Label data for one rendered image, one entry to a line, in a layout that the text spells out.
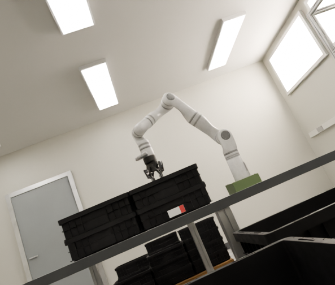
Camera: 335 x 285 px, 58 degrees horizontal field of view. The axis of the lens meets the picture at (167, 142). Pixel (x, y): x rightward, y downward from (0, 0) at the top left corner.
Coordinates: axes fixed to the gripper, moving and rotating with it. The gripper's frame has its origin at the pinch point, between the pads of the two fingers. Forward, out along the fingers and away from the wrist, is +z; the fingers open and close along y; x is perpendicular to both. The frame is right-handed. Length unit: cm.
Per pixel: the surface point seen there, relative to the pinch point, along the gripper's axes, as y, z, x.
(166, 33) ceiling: 34, -185, -163
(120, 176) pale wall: 246, -78, -212
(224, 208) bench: -40, 28, 14
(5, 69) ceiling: 149, -183, -17
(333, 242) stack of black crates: -96, 35, 92
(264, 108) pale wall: 39, -98, -403
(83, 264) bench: 2, 27, 59
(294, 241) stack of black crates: -89, 35, 85
